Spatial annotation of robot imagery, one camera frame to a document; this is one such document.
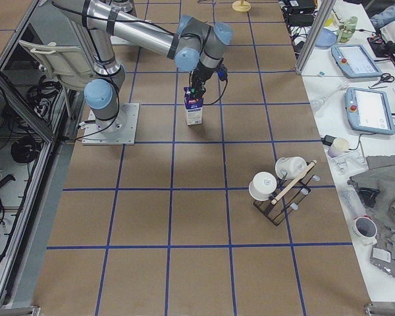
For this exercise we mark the grey cloth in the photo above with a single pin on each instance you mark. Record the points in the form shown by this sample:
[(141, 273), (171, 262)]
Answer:
[(376, 189)]

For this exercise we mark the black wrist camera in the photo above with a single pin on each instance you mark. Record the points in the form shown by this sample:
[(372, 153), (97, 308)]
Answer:
[(222, 73)]

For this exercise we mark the upper teach pendant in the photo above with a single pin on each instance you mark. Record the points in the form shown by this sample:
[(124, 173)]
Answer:
[(354, 61)]

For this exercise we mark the black wire mug rack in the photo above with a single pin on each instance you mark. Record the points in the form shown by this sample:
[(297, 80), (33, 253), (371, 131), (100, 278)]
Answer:
[(285, 199)]

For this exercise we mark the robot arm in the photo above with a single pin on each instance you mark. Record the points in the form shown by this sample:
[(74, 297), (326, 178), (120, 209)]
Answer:
[(107, 33)]

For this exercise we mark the green bottle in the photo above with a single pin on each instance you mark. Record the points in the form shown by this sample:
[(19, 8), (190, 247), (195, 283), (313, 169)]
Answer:
[(347, 29)]

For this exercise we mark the teach pendant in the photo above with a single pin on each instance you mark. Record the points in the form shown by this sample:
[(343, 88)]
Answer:
[(369, 111), (354, 61)]

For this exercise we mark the blue white milk carton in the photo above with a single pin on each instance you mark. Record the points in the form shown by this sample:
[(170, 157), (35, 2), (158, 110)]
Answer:
[(193, 106)]

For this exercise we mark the blue plate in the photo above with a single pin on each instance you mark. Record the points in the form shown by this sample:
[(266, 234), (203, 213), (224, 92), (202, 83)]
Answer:
[(326, 39)]

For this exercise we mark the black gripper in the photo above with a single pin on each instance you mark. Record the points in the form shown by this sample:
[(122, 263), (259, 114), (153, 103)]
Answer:
[(202, 72)]

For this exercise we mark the white cup on rack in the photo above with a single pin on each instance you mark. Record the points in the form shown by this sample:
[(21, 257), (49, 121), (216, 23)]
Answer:
[(289, 167), (262, 186)]

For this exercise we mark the black scissors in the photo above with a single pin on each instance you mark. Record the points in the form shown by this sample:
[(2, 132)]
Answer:
[(385, 78)]

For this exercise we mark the aluminium frame post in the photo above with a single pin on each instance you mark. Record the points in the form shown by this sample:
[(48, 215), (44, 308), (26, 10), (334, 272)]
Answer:
[(317, 26)]

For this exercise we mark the lower teach pendant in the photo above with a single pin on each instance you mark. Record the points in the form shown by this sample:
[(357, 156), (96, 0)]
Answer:
[(369, 111)]

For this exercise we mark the black power adapter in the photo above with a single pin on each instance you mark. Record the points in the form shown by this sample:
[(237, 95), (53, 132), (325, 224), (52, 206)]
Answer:
[(299, 6)]

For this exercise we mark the wooden rack rod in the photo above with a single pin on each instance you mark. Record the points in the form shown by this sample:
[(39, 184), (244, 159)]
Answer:
[(293, 182)]

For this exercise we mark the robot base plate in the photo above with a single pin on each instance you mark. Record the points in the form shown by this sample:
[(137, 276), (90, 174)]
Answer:
[(121, 131)]

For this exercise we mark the white red rim mug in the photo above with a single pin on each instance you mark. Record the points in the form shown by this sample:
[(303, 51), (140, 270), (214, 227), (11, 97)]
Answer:
[(365, 230)]

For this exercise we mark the white plastic chair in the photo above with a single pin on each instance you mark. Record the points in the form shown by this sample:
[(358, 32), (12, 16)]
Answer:
[(68, 64)]

